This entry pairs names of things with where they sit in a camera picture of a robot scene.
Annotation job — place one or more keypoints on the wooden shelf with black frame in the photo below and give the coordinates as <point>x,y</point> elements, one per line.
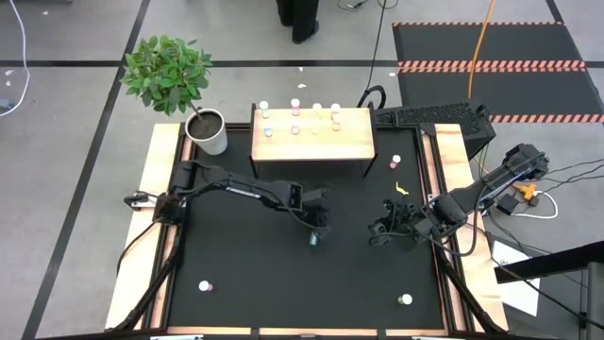
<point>358,141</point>

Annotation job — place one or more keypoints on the wooden table side board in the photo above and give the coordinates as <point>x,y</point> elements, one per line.
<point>448,151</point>
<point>158,146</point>

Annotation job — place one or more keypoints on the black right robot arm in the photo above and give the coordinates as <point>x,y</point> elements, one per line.
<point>486,186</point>

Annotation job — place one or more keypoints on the grey metal post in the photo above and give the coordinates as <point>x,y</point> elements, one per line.
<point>595,307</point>

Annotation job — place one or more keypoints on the pink medicine bottle white cap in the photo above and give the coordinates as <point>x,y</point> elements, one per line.
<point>204,285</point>
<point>295,129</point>
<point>295,103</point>

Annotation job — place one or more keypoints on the green leafy potted tree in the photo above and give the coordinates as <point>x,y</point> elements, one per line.
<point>165,75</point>

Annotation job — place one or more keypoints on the black perforated computer case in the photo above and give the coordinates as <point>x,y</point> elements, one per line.
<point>434,115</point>

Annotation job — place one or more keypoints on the grey floor box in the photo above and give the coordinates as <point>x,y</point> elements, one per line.
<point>5,105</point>

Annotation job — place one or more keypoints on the orange power plug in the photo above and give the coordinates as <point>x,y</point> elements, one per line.
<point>526,190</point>

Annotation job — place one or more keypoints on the person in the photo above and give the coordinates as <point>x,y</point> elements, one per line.
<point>302,21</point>

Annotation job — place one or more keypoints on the silver mounting bracket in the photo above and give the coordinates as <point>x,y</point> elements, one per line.
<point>139,202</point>

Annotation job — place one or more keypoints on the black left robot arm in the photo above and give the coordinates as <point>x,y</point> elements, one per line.
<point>245,189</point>

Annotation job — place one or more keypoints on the white paper sheet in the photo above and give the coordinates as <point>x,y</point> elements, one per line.
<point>519,295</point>

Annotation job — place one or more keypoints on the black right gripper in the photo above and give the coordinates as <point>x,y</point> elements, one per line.
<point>408,219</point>

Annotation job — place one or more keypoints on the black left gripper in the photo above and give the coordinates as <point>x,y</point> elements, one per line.
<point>317,210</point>

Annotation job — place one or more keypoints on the white round plant pot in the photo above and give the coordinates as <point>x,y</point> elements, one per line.
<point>216,144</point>

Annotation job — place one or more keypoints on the black mat orange hazard stripes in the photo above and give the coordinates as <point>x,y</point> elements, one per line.
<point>519,45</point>

